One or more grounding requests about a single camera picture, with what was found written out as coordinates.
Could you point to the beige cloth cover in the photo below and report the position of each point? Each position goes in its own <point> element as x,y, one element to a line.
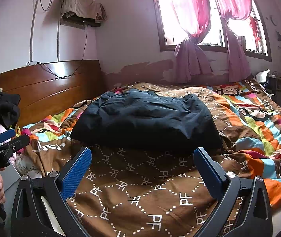
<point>78,5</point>

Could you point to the white power strip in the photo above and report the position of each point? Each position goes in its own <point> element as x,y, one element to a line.
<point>33,63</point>

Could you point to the short white wall pipe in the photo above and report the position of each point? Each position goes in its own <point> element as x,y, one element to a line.
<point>58,44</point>

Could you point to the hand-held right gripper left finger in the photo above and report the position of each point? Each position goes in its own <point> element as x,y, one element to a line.
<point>77,170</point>

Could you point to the white object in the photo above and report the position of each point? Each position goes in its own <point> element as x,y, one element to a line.
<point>261,76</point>

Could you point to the black padded jacket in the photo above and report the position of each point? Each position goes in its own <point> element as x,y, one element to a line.
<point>142,118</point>

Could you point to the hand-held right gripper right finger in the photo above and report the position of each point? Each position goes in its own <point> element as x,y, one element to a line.
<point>208,172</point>

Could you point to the wall air conditioner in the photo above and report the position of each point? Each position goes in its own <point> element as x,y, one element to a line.
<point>73,22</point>

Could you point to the colourful printed blanket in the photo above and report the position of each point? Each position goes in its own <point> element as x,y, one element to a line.
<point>142,185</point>

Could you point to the wooden bed headboard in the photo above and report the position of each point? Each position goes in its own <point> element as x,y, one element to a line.
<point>56,88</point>

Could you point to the window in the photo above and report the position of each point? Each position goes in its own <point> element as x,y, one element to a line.
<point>167,17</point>

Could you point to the pink curtain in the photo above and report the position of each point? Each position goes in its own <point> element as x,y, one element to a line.
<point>192,59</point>
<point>236,59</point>

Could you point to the long white wall pipe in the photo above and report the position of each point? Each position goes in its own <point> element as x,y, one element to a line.
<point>33,29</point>

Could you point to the person's left hand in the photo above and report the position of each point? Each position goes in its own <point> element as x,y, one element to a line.
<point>0,187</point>

